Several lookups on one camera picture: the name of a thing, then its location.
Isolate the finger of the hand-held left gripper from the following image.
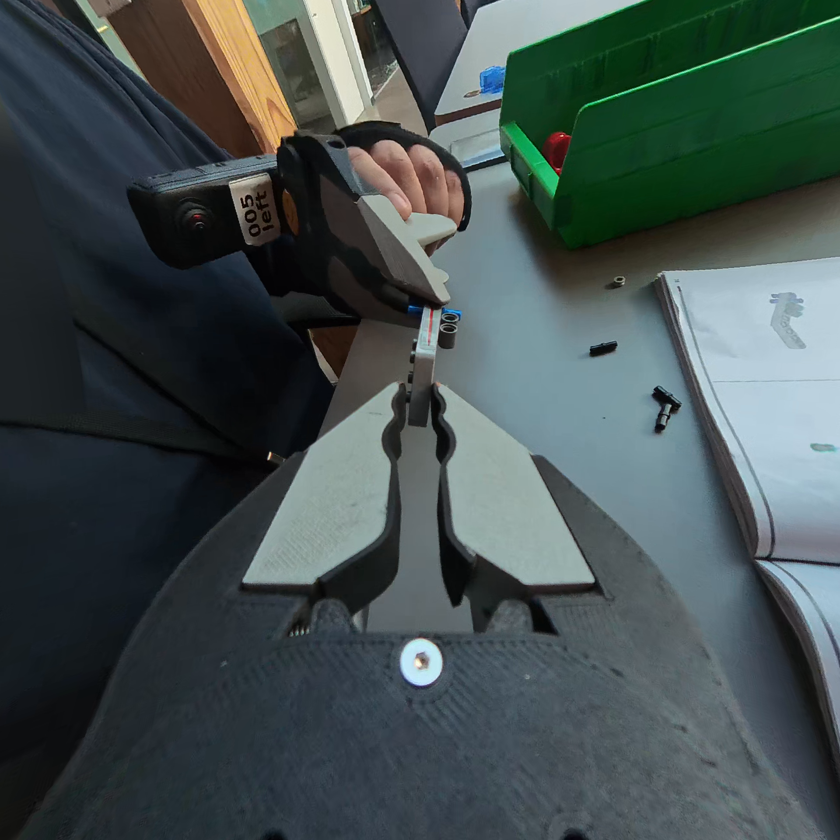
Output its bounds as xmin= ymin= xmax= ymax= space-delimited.
xmin=341 ymin=194 xmax=452 ymax=307
xmin=294 ymin=257 xmax=412 ymax=326

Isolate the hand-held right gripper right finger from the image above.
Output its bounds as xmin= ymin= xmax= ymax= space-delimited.
xmin=432 ymin=382 xmax=598 ymax=632

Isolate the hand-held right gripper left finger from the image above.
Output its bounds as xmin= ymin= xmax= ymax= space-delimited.
xmin=241 ymin=382 xmax=404 ymax=624

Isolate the grey lego beam assembly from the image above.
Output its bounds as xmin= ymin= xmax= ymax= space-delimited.
xmin=406 ymin=303 xmax=464 ymax=429

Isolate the green plastic bin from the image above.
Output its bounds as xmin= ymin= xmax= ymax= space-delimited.
xmin=497 ymin=0 xmax=840 ymax=252

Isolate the red lego wheel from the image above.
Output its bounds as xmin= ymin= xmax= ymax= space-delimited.
xmin=542 ymin=131 xmax=573 ymax=177

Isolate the person's left hand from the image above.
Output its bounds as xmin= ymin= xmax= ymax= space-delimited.
xmin=346 ymin=140 xmax=466 ymax=224

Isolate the wooden cabinet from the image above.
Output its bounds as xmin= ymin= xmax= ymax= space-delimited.
xmin=105 ymin=0 xmax=299 ymax=160

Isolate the dark chair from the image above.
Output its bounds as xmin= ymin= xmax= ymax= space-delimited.
xmin=373 ymin=0 xmax=471 ymax=135

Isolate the white table with brown edge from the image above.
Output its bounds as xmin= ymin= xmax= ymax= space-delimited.
xmin=433 ymin=0 xmax=647 ymax=132

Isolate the white instruction booklet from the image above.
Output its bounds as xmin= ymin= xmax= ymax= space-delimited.
xmin=654 ymin=257 xmax=840 ymax=765

